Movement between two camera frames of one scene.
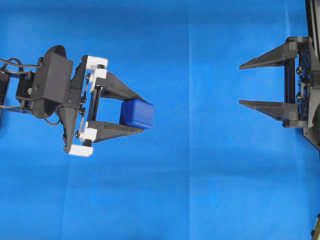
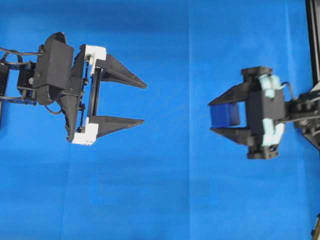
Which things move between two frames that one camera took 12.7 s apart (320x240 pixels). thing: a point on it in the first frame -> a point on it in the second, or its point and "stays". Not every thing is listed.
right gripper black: [308, 85] -> [266, 112]
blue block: [137, 113] -> [224, 115]
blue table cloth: [209, 168] stays
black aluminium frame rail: [313, 12] stays
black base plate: [313, 135] stays
